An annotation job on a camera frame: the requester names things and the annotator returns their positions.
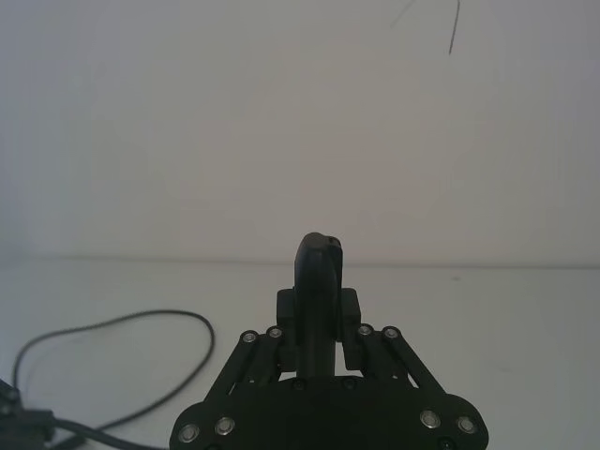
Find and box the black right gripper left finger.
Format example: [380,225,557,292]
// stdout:
[169,231,337,450]

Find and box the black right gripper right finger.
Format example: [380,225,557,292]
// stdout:
[322,232,489,450]

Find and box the thin black cable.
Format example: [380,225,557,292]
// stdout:
[10,308,218,450]

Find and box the black corded tool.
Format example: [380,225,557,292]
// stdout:
[0,378,62,450]

